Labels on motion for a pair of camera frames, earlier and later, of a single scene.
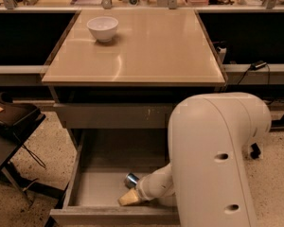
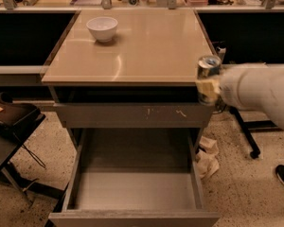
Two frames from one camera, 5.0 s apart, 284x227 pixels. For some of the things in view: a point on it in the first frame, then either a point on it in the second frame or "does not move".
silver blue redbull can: [131, 181] to [208, 66]
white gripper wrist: [146, 186] to [238, 88]
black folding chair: [10, 123] does not move
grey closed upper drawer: [115, 115] does not move
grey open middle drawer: [103, 160] does not move
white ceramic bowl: [102, 27] does not move
